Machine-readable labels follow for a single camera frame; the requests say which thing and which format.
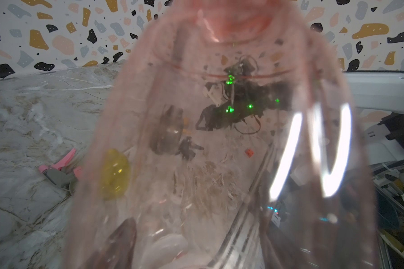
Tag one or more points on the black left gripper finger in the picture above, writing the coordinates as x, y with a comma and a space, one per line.
118, 251

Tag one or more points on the pink transparent spray bottle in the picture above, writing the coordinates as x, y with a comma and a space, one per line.
248, 74

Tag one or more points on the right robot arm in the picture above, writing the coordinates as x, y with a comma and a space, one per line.
379, 98

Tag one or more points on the small red block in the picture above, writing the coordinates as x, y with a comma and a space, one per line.
249, 152

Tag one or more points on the grey pink spray nozzle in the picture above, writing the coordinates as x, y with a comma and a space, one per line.
60, 175

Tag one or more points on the dark smoky spray bottle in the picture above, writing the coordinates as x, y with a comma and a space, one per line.
167, 134

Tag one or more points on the yellow spray bottle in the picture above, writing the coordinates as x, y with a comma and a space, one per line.
115, 175

